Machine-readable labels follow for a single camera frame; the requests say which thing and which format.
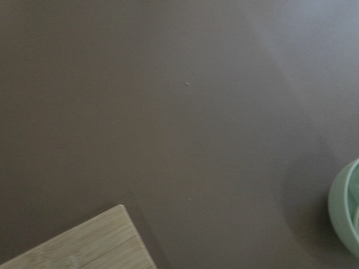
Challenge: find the mint green bowl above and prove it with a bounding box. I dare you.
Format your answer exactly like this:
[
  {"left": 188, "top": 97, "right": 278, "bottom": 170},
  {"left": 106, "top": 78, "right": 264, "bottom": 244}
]
[{"left": 328, "top": 159, "right": 358, "bottom": 257}]

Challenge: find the wooden cutting board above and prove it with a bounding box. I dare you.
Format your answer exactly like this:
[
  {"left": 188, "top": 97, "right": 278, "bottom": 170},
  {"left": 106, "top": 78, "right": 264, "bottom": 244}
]
[{"left": 1, "top": 205, "right": 156, "bottom": 268}]

